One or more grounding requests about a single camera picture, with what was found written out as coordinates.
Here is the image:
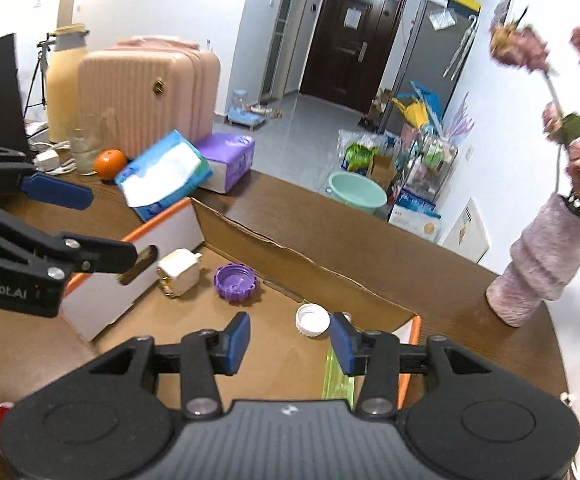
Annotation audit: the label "blue tissue pack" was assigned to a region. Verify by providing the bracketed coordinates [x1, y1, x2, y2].
[114, 130, 213, 222]

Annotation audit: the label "orange fruit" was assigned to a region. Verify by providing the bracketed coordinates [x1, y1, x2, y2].
[94, 150, 127, 181]

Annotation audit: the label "clear drinking glass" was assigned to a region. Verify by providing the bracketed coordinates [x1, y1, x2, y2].
[68, 114, 104, 176]

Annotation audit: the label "green spray bottle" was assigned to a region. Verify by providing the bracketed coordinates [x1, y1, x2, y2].
[322, 348, 355, 405]

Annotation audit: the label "green plastic basin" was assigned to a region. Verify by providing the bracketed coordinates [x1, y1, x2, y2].
[326, 171, 388, 214]

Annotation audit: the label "yellow thermos jug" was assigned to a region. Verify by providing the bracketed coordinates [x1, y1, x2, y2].
[46, 24, 88, 143]

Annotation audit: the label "wire rack with clutter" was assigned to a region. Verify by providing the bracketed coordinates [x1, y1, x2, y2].
[335, 90, 473, 243]

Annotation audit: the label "pink textured vase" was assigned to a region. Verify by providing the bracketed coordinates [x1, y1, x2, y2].
[485, 194, 580, 328]

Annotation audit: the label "dark brown door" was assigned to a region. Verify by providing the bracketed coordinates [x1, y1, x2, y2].
[300, 0, 407, 114]

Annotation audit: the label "purple tissue pack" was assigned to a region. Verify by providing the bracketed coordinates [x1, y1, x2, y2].
[197, 132, 255, 194]

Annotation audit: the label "white ridged bottle cap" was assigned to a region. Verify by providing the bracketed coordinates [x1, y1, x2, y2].
[296, 304, 330, 338]

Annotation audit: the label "dried pink roses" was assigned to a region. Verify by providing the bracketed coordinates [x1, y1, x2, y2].
[487, 6, 580, 241]

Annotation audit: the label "purple bottle cap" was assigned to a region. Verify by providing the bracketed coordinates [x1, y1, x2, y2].
[213, 263, 258, 304]

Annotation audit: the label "pink ribbed suitcase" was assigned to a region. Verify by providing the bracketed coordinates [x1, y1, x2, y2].
[78, 36, 220, 158]

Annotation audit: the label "grey refrigerator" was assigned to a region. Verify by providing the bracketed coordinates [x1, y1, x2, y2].
[390, 0, 481, 118]

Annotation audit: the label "red cardboard box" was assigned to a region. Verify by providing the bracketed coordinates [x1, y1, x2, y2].
[61, 200, 421, 403]

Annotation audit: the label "white charger plug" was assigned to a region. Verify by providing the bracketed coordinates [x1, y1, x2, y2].
[156, 248, 201, 298]

